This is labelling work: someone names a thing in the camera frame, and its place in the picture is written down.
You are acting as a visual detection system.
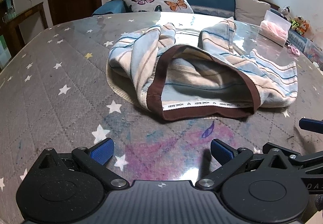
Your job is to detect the blue beige striped shirt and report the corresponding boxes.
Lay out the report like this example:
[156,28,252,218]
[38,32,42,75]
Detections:
[107,18,298,121]

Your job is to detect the clear storage bin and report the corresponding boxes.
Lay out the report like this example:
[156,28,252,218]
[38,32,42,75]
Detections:
[303,39,322,65]

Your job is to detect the grey star tablecloth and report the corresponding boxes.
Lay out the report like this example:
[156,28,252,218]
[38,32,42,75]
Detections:
[1,13,322,223]

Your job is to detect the pink scissors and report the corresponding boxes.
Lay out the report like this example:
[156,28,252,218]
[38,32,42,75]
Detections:
[287,45,301,57]

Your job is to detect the orange yellow plush toys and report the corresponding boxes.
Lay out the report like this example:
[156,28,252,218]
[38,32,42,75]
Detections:
[291,16,310,37]

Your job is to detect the clear box pink contents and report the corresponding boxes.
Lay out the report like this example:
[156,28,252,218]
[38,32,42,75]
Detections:
[258,10,295,47]

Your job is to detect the black white plush toy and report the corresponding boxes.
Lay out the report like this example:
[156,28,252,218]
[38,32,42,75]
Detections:
[280,6,290,19]

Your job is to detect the beige cushion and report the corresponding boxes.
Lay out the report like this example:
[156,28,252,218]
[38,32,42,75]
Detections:
[235,0,271,26]

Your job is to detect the dark wooden side table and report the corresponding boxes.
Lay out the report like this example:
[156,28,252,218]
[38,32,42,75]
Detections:
[0,1,49,56]

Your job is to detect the blue sofa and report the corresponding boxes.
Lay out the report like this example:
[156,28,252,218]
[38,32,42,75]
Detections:
[92,0,309,51]

